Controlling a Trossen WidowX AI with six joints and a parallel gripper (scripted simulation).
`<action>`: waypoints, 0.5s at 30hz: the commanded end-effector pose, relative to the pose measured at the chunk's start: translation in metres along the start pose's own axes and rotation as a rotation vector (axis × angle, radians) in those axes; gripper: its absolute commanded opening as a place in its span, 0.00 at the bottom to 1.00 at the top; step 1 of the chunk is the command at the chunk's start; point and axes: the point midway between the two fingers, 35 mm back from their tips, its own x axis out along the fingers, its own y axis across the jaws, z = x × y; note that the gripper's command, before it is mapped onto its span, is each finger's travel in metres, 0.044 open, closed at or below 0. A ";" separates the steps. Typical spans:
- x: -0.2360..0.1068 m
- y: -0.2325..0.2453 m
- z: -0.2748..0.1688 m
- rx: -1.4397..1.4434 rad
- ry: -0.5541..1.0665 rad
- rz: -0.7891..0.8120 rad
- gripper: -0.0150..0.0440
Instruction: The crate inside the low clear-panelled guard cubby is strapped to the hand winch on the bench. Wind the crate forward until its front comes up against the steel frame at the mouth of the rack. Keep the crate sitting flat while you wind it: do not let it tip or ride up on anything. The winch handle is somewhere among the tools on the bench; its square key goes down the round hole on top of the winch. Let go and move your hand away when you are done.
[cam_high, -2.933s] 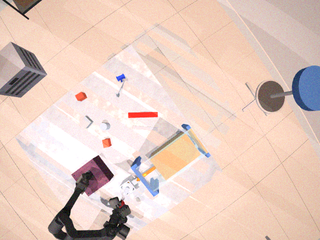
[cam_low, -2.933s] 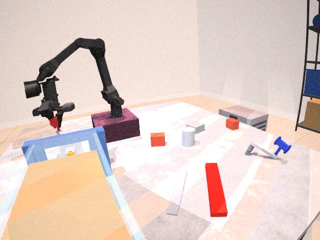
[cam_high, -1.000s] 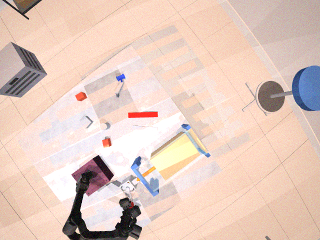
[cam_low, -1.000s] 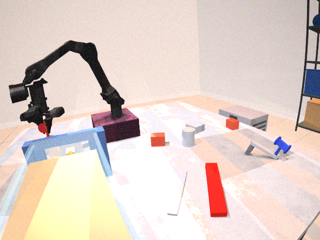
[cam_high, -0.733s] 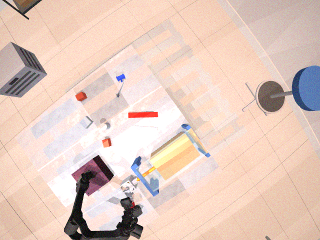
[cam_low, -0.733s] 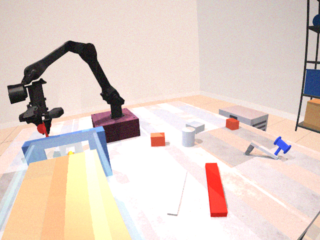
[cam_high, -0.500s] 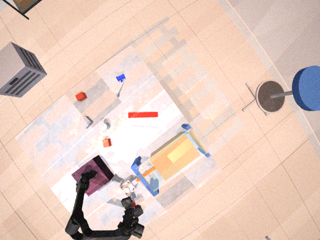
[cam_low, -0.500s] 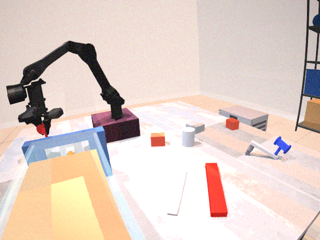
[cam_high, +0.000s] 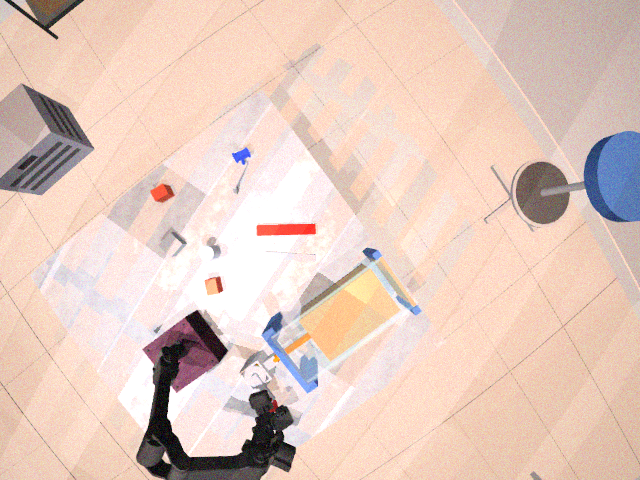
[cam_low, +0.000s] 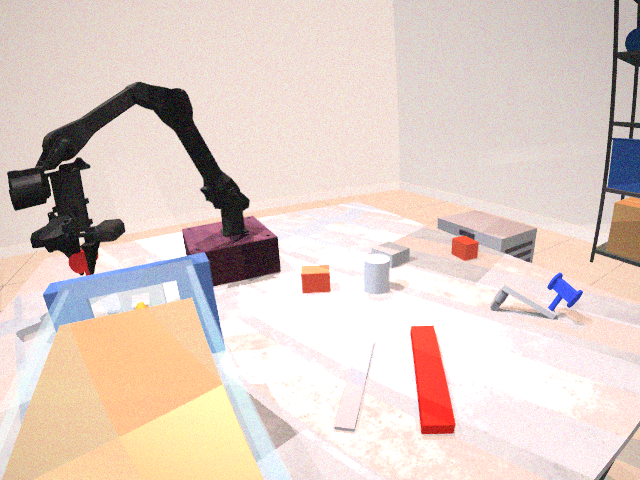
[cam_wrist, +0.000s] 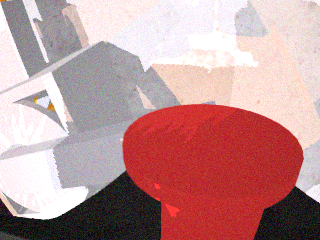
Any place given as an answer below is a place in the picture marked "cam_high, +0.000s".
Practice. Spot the red flat bar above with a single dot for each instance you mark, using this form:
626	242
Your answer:
294	229

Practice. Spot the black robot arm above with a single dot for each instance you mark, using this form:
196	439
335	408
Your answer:
251	464

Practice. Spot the grey cylinder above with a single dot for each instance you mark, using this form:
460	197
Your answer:
209	253

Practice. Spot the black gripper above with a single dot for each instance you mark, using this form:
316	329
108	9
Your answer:
261	403

